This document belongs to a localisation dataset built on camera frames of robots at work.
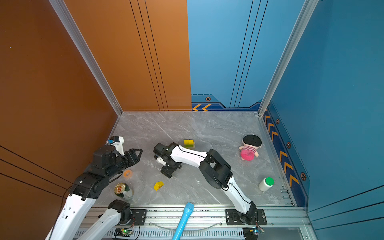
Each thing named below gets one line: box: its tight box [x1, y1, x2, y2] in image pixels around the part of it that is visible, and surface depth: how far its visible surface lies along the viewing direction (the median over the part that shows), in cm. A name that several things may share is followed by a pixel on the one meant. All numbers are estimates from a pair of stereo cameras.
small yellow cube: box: [184, 139, 194, 145], surface depth 98 cm
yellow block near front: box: [153, 181, 164, 192], surface depth 84 cm
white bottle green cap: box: [258, 176, 275, 192], surface depth 78 cm
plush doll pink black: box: [239, 134, 263, 161], surface depth 95 cm
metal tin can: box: [114, 182, 134, 199], surface depth 74 cm
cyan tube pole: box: [172, 202, 195, 240], surface depth 72 cm
